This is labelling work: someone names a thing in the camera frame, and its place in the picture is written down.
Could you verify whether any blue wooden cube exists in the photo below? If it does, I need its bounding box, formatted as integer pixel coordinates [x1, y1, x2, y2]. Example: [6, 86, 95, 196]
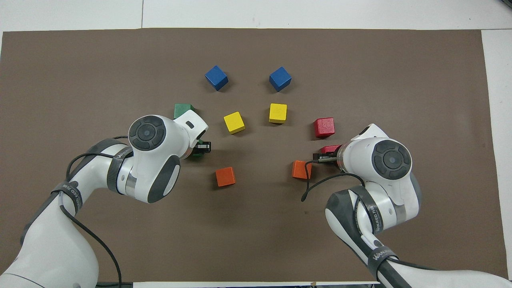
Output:
[269, 66, 292, 92]
[205, 65, 229, 91]

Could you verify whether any orange wooden cube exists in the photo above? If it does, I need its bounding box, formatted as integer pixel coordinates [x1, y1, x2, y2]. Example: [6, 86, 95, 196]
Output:
[215, 166, 236, 187]
[292, 160, 312, 180]

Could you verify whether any brown table mat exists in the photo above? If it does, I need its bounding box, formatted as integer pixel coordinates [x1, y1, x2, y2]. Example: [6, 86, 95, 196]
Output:
[0, 28, 508, 282]

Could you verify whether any grey velcro strap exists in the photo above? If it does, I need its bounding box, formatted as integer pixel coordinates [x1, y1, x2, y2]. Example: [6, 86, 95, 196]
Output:
[51, 181, 83, 213]
[352, 187, 384, 234]
[367, 245, 398, 278]
[107, 146, 133, 193]

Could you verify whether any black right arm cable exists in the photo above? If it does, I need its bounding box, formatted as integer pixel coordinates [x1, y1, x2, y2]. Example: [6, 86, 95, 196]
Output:
[301, 159, 367, 202]

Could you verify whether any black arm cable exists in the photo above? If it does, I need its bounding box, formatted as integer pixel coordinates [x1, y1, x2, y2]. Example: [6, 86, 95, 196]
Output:
[301, 159, 367, 202]
[60, 136, 132, 288]

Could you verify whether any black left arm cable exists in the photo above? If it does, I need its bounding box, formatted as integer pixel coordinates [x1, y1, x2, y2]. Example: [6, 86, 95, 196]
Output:
[60, 136, 132, 288]

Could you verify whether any yellow wooden cube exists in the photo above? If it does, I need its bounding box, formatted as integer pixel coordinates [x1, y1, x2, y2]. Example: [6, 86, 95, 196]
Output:
[223, 112, 246, 134]
[269, 103, 288, 124]

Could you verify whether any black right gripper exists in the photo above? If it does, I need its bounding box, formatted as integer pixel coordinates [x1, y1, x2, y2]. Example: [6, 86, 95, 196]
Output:
[313, 152, 341, 165]

